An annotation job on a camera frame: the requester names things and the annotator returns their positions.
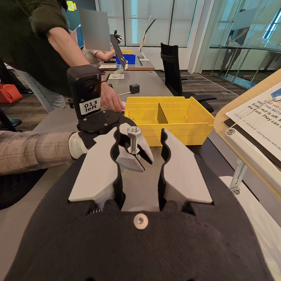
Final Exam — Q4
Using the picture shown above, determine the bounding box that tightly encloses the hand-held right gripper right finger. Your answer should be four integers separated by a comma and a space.
157, 128, 213, 211

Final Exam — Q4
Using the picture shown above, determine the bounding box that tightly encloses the orange bag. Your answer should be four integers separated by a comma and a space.
0, 84, 23, 104

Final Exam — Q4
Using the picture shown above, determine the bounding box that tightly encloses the person's left hand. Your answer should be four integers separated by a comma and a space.
68, 131, 89, 159

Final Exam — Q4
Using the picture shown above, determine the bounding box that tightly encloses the silver hex bolt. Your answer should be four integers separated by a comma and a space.
127, 126, 142, 153

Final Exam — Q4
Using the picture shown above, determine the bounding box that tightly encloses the yellow plastic parts bin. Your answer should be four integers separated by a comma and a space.
124, 96, 215, 146

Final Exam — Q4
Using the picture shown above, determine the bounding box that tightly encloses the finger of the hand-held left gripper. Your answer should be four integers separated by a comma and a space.
115, 140, 146, 173
132, 132, 154, 165

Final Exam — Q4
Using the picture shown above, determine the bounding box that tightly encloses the black mesh armrest pad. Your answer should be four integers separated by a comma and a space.
0, 168, 47, 210

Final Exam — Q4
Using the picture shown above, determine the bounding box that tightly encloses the printed instruction sheet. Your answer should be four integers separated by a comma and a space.
226, 82, 281, 152

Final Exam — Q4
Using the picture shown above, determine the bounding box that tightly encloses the large black wall screen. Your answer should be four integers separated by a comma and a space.
61, 0, 97, 31

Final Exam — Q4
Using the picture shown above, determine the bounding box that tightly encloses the person's left forearm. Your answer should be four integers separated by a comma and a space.
0, 131, 73, 176

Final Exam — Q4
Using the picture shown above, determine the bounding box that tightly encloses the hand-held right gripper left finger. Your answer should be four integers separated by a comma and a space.
68, 126, 126, 211

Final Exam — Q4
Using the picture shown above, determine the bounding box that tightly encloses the blue plastic bin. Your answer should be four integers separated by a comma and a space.
116, 54, 136, 65

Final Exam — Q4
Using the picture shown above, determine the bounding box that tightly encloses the black document stand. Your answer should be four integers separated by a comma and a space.
109, 34, 129, 80

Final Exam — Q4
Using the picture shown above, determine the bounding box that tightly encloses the black office chair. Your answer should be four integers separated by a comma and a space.
160, 42, 218, 113

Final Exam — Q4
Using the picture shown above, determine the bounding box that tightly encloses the wooden desk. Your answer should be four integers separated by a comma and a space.
99, 55, 155, 71

